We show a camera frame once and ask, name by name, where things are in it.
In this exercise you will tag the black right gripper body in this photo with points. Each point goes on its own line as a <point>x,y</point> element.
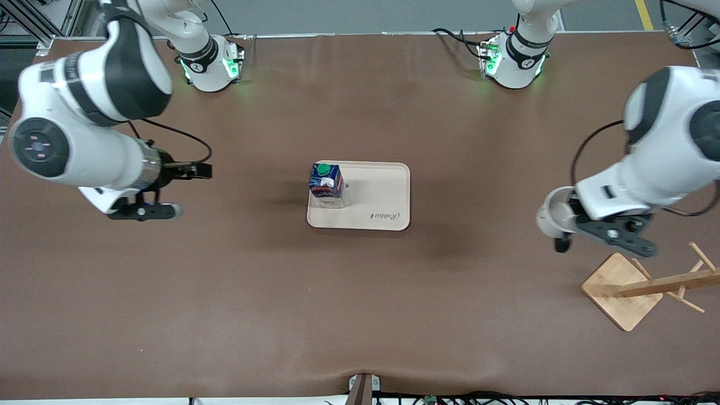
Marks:
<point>167,165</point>

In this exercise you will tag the blue milk carton green cap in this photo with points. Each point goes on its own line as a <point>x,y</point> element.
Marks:
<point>327,183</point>

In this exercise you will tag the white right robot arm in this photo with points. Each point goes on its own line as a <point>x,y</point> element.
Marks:
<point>90,84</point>

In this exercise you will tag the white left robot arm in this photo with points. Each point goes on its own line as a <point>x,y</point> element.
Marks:
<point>669,157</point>

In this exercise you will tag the wooden cup rack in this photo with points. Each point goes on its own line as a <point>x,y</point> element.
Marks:
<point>619,292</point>

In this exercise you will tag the beige rabbit print tray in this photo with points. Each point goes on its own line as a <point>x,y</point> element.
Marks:
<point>371,197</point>

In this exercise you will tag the camera pole with bracket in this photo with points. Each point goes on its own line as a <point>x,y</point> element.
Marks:
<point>363,391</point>

